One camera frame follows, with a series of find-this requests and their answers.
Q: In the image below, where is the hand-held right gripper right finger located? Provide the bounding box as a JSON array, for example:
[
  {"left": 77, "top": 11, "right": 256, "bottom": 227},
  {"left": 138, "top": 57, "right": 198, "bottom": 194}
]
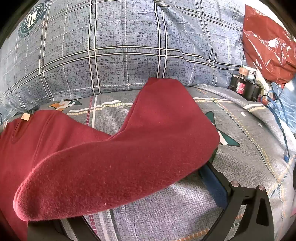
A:
[{"left": 200, "top": 148, "right": 281, "bottom": 241}]

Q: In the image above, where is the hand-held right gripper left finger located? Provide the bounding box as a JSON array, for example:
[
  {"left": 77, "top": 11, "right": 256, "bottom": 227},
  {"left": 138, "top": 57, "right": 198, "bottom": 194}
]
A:
[{"left": 27, "top": 215, "right": 100, "bottom": 241}]

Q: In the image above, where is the red small sweater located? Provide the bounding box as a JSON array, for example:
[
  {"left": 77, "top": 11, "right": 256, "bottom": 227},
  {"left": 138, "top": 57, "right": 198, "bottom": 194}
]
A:
[{"left": 0, "top": 77, "right": 221, "bottom": 241}]

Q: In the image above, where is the grey printed bed sheet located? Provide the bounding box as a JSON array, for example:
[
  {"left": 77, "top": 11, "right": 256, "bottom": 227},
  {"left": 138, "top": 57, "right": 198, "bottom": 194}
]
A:
[{"left": 35, "top": 83, "right": 296, "bottom": 241}]

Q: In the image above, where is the black battery pack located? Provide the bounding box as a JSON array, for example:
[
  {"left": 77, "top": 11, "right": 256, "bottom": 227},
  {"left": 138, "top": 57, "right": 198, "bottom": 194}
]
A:
[{"left": 228, "top": 67, "right": 262, "bottom": 102}]

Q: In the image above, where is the light blue cloth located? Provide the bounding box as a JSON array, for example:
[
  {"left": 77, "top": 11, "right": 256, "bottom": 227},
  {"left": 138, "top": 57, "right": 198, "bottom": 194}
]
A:
[{"left": 270, "top": 76, "right": 296, "bottom": 135}]

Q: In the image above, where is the red plastic bag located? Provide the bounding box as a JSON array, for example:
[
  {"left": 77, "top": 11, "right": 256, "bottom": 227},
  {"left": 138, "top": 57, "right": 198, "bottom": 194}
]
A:
[{"left": 241, "top": 5, "right": 296, "bottom": 86}]

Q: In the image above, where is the blue cord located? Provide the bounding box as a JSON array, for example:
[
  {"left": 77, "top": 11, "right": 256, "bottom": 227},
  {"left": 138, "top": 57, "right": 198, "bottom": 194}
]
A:
[{"left": 258, "top": 90, "right": 291, "bottom": 163}]

